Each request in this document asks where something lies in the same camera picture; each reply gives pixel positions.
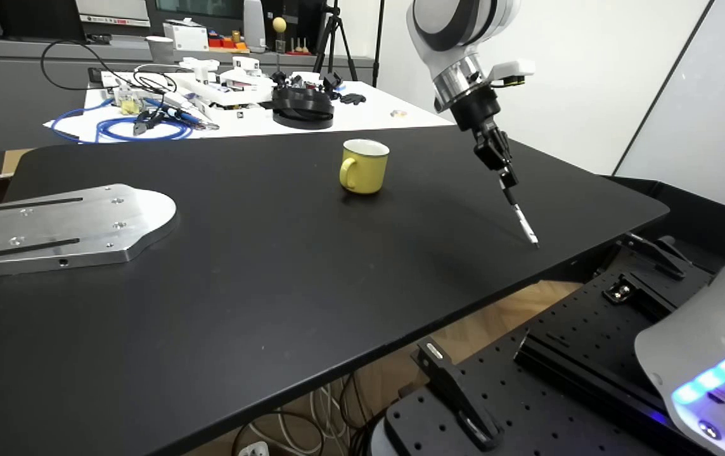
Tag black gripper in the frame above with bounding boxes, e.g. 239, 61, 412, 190
451, 83, 517, 190

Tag black and white pen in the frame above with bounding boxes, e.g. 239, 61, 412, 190
501, 180, 541, 245

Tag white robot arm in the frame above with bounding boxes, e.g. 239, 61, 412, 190
407, 0, 725, 456

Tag yellow enamel cup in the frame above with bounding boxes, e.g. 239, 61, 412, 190
338, 139, 392, 194

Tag black optical breadboard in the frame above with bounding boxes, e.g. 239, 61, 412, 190
367, 240, 710, 456

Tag white device pile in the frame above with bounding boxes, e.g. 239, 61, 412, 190
106, 56, 275, 108

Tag aluminium mounting plate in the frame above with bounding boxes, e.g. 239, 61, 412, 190
0, 183, 177, 275

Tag black coiled cable bundle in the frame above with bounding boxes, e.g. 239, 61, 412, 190
270, 79, 338, 131

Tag black camera tripod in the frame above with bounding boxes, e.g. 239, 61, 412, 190
313, 0, 357, 79

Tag black aluminium rail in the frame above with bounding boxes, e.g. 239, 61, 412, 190
514, 332, 673, 431

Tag blue cable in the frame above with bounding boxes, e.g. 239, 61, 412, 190
45, 98, 200, 145

